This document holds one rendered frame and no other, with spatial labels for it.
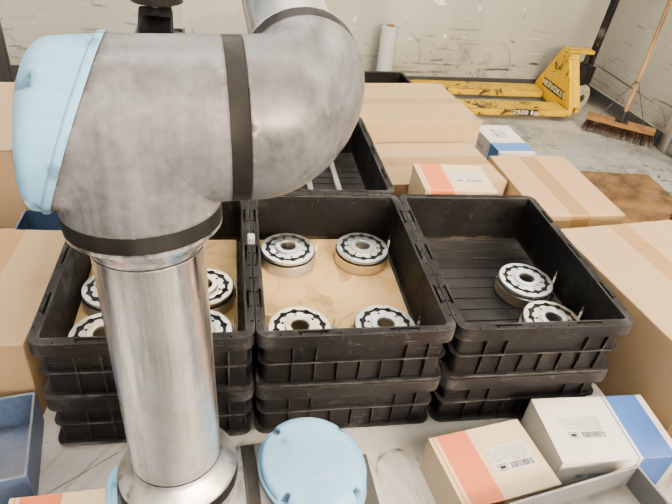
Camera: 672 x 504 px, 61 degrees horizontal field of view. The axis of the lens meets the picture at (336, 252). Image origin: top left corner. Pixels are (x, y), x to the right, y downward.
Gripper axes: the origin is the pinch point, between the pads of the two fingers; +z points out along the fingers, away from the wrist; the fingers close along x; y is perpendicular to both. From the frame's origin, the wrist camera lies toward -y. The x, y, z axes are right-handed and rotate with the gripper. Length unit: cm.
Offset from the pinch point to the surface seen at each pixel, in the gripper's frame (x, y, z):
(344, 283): -30.2, -4.9, 28.0
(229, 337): -7.7, -27.2, 18.2
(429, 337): -37, -29, 19
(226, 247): -9.2, 8.2, 27.9
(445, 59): -191, 326, 86
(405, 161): -56, 38, 25
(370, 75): -89, 185, 52
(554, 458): -55, -42, 34
